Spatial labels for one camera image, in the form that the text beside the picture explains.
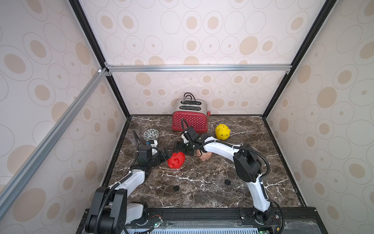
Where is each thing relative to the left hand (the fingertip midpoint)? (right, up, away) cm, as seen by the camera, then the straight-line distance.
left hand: (174, 151), depth 86 cm
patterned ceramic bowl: (-19, +10, +20) cm, 30 cm away
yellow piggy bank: (+31, +11, +14) cm, 36 cm away
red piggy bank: (+2, -5, -2) cm, 5 cm away
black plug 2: (+31, -18, 0) cm, 36 cm away
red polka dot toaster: (+9, +25, +12) cm, 29 cm away
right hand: (+4, 0, +7) cm, 8 cm away
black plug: (+1, -20, -2) cm, 21 cm away
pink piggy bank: (+18, -4, +4) cm, 19 cm away
